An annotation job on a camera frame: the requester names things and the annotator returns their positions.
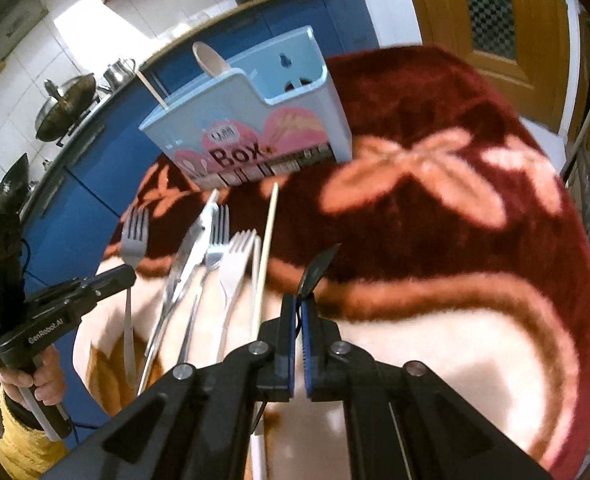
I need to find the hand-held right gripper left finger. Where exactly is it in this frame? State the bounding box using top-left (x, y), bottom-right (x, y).
top-left (40, 294), bottom-right (296, 480)

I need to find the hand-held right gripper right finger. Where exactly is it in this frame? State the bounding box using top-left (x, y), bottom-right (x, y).
top-left (297, 294), bottom-right (553, 480)

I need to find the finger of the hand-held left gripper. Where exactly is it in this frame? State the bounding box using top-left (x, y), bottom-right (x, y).
top-left (75, 265), bottom-right (137, 307)

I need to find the metal fork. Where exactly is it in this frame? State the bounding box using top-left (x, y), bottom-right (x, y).
top-left (120, 207), bottom-right (151, 388)
top-left (175, 204), bottom-right (231, 367)

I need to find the metal table knife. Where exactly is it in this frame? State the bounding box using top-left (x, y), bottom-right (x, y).
top-left (136, 189), bottom-right (221, 398)

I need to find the white chopstick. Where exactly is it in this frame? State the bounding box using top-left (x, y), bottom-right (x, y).
top-left (250, 236), bottom-right (268, 480)

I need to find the black plastic spoon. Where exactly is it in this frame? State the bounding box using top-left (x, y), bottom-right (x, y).
top-left (297, 242), bottom-right (343, 307)

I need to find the pale fork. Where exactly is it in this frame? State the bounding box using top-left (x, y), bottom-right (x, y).
top-left (215, 230), bottom-right (258, 363)

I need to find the wooden chopstick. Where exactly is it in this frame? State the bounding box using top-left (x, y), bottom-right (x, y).
top-left (135, 70), bottom-right (168, 110)
top-left (252, 182), bottom-right (280, 356)

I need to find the light blue utensil box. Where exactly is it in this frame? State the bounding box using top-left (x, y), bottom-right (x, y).
top-left (139, 25), bottom-right (353, 192)

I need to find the person's left forearm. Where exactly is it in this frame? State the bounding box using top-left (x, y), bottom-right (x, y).
top-left (0, 385), bottom-right (72, 480)

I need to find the person's left hand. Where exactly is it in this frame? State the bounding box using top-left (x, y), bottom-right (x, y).
top-left (0, 346), bottom-right (69, 411)

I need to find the blue kitchen counter cabinet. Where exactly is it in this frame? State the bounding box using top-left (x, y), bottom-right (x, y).
top-left (0, 0), bottom-right (381, 293)

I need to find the dark frying pan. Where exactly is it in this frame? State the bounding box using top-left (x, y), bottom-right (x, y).
top-left (0, 154), bottom-right (31, 281)

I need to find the wok with lid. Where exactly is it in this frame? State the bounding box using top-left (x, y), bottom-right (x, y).
top-left (34, 72), bottom-right (101, 143)

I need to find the metal kettle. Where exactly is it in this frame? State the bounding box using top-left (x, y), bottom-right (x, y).
top-left (102, 57), bottom-right (138, 91)

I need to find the wooden spoon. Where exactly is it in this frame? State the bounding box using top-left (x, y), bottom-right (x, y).
top-left (192, 41), bottom-right (232, 80)

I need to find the clear plastic bag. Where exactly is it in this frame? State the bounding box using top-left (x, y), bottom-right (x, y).
top-left (165, 10), bottom-right (211, 41)

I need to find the grey range hood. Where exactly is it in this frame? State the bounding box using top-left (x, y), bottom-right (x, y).
top-left (0, 0), bottom-right (46, 101)

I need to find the wooden door with glass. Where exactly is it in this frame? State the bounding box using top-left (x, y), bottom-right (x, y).
top-left (400, 0), bottom-right (583, 133)

